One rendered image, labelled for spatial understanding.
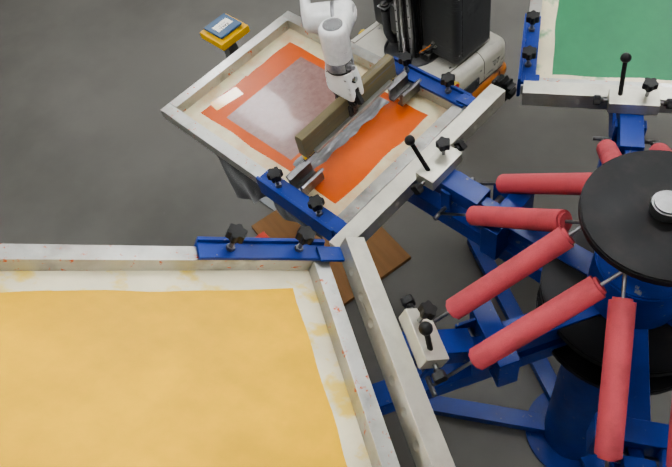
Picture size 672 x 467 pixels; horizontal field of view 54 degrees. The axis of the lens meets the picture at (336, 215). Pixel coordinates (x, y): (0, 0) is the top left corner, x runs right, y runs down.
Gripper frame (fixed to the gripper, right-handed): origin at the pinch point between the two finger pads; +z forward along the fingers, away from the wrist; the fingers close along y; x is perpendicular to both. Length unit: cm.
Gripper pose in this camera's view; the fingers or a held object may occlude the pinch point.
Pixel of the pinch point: (348, 105)
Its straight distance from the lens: 189.1
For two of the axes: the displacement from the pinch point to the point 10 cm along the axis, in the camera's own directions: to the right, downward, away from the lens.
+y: -7.2, -4.9, 4.8
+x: -6.8, 6.6, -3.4
